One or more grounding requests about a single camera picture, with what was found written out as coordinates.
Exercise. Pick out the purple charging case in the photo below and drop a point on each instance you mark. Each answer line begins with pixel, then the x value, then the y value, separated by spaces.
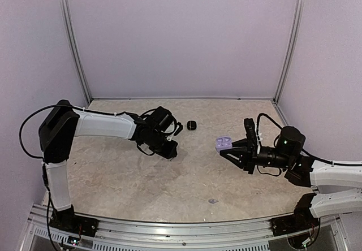
pixel 223 143

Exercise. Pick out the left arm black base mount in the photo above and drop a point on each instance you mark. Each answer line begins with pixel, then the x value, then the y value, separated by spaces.
pixel 67 220

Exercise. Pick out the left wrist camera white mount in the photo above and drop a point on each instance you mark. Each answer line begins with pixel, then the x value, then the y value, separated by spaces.
pixel 178 129

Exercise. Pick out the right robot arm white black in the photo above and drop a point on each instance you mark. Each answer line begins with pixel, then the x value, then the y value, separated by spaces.
pixel 337 186

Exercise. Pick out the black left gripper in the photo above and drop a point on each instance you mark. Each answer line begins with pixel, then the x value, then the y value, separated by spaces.
pixel 169 153

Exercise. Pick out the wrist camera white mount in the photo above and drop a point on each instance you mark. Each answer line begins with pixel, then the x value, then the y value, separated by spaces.
pixel 250 129
pixel 178 129

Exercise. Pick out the aluminium front rail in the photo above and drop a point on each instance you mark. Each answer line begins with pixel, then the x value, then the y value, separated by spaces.
pixel 120 234

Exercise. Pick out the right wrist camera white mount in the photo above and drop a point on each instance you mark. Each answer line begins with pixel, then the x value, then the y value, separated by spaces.
pixel 250 129

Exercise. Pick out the aluminium corner post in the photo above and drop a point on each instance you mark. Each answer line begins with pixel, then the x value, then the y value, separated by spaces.
pixel 70 34
pixel 298 13

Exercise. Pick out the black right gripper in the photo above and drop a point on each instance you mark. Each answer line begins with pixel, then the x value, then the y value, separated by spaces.
pixel 248 154

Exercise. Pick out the black charging case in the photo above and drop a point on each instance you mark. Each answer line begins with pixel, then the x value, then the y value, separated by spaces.
pixel 191 125

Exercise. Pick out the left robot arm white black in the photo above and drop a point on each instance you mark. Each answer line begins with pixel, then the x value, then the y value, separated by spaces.
pixel 155 129

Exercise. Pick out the left aluminium corner post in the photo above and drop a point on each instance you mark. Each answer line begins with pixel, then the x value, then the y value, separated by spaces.
pixel 70 34

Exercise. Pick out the purple earbud near front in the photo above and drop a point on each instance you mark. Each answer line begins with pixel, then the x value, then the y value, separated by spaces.
pixel 213 201

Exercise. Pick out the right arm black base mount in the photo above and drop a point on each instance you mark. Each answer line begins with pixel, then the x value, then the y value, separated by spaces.
pixel 301 218

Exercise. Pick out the right aluminium corner post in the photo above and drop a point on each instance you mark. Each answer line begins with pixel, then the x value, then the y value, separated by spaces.
pixel 298 13

